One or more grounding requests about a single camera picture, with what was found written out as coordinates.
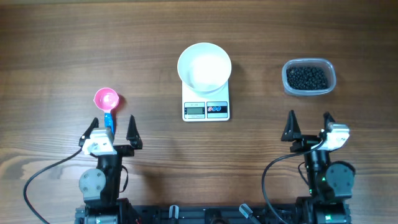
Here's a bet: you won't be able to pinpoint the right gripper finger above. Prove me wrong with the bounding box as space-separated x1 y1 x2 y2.
281 110 302 142
319 112 335 139

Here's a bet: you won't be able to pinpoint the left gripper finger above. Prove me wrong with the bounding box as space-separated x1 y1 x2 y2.
78 118 99 147
126 115 143 149

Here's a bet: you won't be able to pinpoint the pink scoop blue handle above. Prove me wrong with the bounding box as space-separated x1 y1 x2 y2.
93 88 119 134

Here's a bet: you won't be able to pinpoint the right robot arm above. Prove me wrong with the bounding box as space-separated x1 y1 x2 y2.
281 110 356 223

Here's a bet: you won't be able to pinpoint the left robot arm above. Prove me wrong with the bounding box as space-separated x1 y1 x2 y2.
75 115 143 224

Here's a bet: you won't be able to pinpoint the white digital kitchen scale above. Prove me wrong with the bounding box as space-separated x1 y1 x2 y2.
182 82 230 122

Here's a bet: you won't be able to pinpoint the white bowl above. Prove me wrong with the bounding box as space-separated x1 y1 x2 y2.
177 42 232 96

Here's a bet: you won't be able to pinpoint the clear plastic container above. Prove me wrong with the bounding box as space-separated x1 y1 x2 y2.
282 58 336 96

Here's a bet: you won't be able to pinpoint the black beans in container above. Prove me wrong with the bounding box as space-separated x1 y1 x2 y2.
286 66 328 90

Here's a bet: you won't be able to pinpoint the left camera cable black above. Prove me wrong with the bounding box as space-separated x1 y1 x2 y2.
23 147 84 224

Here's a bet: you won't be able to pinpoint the camera cable black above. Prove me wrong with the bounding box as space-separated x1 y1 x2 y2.
23 147 84 224
261 140 325 224

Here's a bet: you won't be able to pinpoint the right camera cable black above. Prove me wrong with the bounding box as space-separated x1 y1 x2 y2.
261 140 325 224

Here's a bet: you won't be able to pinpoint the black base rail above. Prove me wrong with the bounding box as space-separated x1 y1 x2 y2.
132 203 281 224

